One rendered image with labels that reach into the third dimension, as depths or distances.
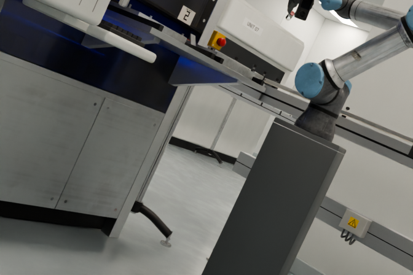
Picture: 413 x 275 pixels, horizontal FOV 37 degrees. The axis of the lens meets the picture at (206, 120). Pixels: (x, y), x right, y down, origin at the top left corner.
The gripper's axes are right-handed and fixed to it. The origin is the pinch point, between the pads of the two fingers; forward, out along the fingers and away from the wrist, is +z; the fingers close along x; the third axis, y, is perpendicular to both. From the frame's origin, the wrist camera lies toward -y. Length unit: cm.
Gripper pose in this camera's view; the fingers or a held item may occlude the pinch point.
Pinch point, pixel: (292, 13)
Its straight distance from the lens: 254.9
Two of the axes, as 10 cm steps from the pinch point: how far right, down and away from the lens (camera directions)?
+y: 2.2, -8.9, 3.9
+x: -9.4, -3.0, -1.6
